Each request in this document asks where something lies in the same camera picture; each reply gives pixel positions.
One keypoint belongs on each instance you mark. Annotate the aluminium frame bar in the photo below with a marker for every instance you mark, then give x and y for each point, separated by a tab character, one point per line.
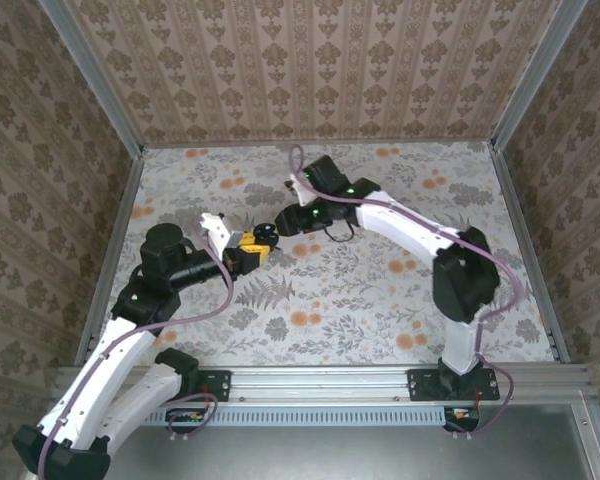
597	445

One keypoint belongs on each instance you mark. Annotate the black earbud charging case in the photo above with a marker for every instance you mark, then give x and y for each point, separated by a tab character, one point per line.
265	231

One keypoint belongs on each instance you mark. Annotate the black controller board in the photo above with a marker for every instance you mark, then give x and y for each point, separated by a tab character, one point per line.
185	417
462	417

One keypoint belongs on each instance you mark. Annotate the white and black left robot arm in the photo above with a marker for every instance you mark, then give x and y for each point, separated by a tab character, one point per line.
125	350

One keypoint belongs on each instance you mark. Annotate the aluminium table side rail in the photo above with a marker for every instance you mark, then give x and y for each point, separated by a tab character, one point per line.
530	250
114	240

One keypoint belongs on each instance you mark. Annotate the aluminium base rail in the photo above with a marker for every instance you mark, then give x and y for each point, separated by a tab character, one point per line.
320	385

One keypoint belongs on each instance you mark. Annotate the aluminium frame post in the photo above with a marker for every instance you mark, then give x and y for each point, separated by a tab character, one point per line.
94	75
536	75

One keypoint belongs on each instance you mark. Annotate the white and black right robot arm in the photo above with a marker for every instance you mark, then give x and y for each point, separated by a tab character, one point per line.
465	275

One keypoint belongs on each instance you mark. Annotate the grey metal plate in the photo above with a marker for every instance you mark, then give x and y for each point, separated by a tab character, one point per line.
330	455

